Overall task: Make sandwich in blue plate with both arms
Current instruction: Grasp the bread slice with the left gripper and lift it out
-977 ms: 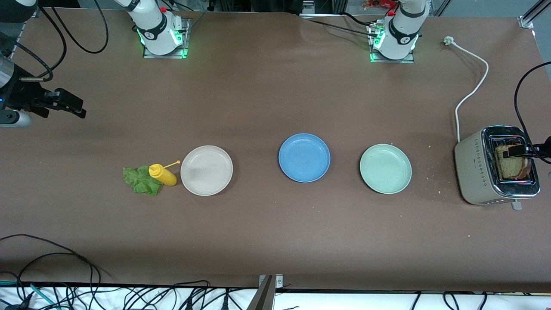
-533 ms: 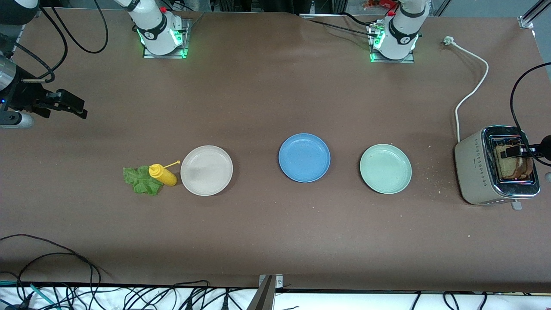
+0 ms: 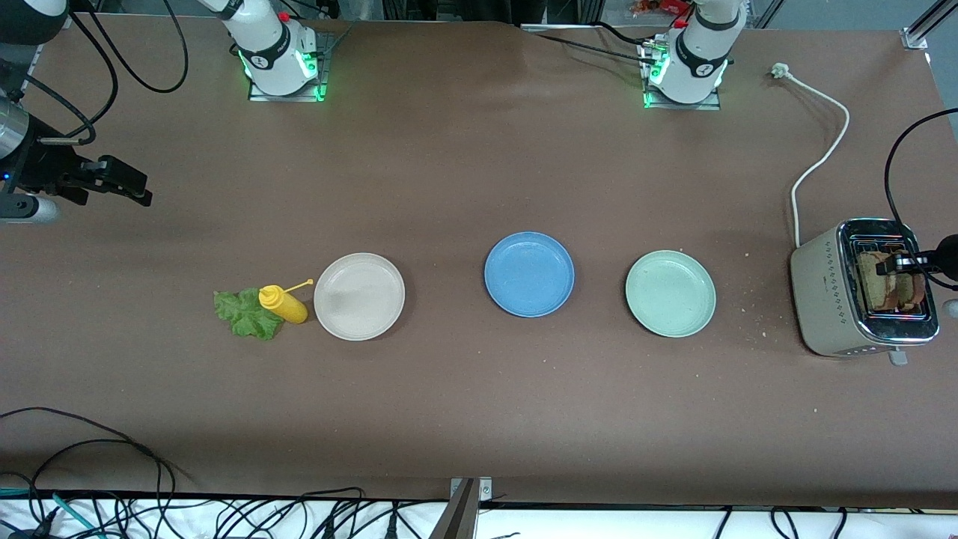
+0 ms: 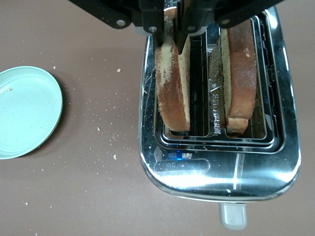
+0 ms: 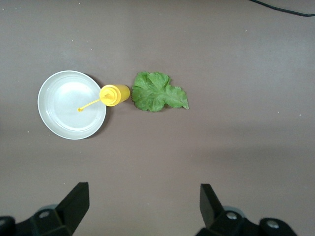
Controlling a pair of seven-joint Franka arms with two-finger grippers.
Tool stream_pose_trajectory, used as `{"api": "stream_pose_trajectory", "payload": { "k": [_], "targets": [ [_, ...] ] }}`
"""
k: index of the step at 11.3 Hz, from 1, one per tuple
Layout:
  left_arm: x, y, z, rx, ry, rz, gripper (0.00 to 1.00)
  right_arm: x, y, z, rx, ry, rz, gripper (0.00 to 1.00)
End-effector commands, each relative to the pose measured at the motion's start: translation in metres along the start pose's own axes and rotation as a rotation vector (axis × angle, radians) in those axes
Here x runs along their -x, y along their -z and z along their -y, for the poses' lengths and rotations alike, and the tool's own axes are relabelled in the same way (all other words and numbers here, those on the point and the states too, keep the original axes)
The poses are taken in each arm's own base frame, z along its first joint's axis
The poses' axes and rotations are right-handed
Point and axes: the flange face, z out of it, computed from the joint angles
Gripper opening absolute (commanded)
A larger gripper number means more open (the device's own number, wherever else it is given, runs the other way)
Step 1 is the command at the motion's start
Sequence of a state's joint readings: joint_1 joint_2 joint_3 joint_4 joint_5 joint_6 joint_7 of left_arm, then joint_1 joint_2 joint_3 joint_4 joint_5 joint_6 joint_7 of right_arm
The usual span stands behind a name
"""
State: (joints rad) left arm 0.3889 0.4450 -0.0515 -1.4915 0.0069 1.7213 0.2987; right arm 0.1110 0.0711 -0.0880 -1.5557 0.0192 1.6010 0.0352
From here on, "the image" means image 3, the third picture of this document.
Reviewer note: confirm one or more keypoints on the beige chrome toaster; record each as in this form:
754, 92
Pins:
823, 299

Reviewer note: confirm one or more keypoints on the aluminium frame profile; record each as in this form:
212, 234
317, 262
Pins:
917, 34
765, 13

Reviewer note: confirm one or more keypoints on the green lettuce leaf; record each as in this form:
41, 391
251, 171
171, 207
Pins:
243, 318

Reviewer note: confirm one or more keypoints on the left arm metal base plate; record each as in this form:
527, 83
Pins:
681, 106

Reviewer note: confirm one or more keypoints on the brown bread slice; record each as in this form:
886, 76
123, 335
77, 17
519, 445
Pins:
872, 290
914, 293

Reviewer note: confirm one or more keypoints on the yellow mustard squeeze bottle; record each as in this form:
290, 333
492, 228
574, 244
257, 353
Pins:
288, 305

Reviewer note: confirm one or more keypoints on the pale green plate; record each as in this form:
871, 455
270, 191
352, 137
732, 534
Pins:
670, 293

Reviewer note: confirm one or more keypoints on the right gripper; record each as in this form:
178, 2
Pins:
41, 165

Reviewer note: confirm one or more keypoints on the red packet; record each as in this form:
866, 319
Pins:
662, 6

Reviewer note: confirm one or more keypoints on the grey metal table bracket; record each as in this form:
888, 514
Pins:
460, 516

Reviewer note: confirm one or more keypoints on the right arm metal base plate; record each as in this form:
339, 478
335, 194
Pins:
288, 98

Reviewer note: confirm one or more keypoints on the blue plate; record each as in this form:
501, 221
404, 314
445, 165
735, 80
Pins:
529, 274

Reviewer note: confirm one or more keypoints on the beige plate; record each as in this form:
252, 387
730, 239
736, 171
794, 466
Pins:
359, 296

